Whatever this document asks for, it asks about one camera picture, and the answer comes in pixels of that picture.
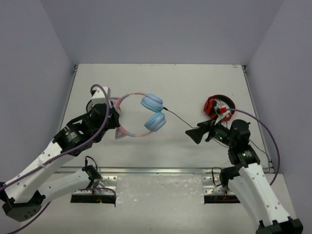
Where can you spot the metal rail front table edge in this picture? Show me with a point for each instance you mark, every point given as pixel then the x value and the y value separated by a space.
pixel 156 171

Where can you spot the metal mounting bracket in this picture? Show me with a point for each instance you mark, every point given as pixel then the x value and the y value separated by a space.
pixel 106 186
pixel 212 186

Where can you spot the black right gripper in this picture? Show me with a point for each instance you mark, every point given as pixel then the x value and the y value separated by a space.
pixel 197 134

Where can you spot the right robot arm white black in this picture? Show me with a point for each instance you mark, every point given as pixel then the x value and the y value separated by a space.
pixel 246 178

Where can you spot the pink blue cat-ear headphones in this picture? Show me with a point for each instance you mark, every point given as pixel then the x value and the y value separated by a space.
pixel 153 124

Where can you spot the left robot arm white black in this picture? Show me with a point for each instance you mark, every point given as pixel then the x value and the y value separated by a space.
pixel 24 195

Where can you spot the right metal mounting bracket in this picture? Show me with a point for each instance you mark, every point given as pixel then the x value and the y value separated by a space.
pixel 212 186

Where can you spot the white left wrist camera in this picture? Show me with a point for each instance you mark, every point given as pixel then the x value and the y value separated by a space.
pixel 100 94

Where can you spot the left metal mounting bracket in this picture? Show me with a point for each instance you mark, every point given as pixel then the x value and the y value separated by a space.
pixel 106 186

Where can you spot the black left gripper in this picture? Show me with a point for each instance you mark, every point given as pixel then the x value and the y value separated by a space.
pixel 113 117

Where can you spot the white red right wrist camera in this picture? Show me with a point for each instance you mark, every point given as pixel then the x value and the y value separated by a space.
pixel 222 114

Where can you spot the red black headphones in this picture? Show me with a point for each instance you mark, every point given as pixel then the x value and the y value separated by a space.
pixel 214 101

